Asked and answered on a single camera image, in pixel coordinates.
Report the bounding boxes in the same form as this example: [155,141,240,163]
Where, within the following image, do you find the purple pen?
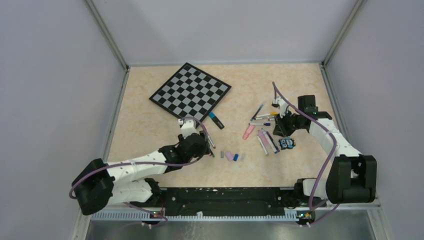
[266,131,280,153]

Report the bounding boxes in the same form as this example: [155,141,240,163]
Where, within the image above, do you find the grey white marker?
[256,135,269,156]

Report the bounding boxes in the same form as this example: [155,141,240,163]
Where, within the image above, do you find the pink highlighter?
[242,125,255,140]

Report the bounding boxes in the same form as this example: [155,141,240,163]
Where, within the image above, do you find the black highlighter blue cap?
[208,112,225,130]

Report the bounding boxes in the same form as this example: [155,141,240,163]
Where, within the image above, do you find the purple highlighter cap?
[224,152,234,161]

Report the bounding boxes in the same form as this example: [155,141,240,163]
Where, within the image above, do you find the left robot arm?
[69,131,210,216]

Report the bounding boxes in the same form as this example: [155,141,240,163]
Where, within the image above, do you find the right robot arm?
[272,95,377,204]

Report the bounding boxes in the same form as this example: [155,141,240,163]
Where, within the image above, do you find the magenta cap pen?
[207,135,216,149]

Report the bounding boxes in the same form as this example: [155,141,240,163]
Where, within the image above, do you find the owl eraser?
[278,137,296,150]

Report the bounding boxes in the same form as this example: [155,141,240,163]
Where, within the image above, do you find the blue cap thin marker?
[249,122,271,126]

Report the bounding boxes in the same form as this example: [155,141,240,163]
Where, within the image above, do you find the yellow cap marker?
[255,112,279,119]

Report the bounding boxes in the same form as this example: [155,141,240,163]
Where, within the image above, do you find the navy cap marker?
[250,116,275,122]

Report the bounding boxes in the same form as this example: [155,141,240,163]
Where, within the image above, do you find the black grey chessboard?
[149,62,232,122]

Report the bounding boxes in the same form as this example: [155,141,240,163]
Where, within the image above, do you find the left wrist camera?
[178,119,199,139]

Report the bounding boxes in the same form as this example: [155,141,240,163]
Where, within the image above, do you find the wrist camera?
[271,97,289,118]
[178,119,199,139]

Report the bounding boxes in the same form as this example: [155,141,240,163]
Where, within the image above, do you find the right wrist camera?
[271,97,289,118]

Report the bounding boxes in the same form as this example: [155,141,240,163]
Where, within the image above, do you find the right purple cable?
[271,81,340,228]

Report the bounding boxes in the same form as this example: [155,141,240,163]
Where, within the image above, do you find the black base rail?
[131,186,309,217]

